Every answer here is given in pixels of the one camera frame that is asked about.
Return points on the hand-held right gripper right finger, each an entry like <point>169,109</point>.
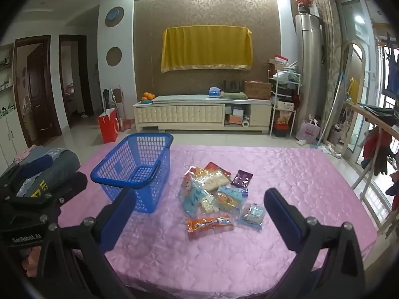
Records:
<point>282,221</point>

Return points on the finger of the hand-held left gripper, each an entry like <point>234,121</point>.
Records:
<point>73,187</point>
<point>37,165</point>

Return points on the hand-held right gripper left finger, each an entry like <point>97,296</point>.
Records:
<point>120,215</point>

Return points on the clear blue snack packet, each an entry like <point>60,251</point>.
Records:
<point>252,216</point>

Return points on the cartoon face snack packet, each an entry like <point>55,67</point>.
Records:
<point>229,199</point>

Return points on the small foil candy sachet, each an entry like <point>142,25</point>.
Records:
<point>241,179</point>

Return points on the orange snack bar packet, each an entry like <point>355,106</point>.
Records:
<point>209,225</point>

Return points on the clear white wafer packet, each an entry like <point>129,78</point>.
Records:
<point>193,201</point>

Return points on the blue plastic basket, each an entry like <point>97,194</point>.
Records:
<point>140,138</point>

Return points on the long cracker packet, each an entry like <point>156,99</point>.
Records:
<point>213,179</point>

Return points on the large red snack packet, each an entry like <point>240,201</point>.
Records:
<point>215,165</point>

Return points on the person's left hand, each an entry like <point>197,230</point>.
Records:
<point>29,258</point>

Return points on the pink cloth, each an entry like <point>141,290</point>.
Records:
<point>23,155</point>

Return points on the white cabinet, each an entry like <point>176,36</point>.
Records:
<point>9,137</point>

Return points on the pink tablecloth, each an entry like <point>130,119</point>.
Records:
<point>311,177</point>

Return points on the red shopping bag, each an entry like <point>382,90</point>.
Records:
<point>108,126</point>

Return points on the pink broom and dustpan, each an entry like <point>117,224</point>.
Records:
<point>126,124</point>

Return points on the dark wooden door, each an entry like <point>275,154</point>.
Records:
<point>34,78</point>

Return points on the pink bag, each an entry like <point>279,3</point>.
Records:
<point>308,132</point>

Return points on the paper roll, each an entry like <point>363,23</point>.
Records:
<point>246,124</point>

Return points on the blue fruit plate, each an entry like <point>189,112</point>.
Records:
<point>145,101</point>

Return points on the orange box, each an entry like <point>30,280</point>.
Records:
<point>236,119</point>

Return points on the cream TV cabinet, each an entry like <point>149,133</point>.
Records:
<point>174,113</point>

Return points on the white metal rack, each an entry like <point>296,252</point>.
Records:
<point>271,106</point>

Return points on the bunch of oranges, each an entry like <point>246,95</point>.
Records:
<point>148,96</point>

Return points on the black garment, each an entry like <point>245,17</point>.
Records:
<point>383,160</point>

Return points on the red garment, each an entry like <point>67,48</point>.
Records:
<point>374,144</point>

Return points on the mop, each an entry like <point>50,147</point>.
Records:
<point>330,109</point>

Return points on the cardboard box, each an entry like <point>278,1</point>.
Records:
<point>257,90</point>

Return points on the green pad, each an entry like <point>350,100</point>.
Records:
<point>232,95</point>

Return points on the wooden drying rack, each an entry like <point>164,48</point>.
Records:
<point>364,112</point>

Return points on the black router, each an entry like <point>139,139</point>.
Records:
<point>232,87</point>

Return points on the blue tissue box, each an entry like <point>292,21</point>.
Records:
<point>214,92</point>

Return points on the silver standing air conditioner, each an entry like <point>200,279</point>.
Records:
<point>308,68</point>

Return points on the red and white box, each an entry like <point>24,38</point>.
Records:
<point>280,59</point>

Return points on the patterned leaning mattress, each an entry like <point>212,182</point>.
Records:
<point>330,53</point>

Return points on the yellow cloth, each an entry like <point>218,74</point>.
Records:
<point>205,49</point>

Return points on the vase of red flowers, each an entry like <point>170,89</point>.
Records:
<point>304,1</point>

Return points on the dark wooden door frame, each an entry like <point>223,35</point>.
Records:
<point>84,68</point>

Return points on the round brown wall panel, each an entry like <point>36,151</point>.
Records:
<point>114,56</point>
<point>120,23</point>

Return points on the blue wall plate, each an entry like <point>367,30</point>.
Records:
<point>113,15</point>

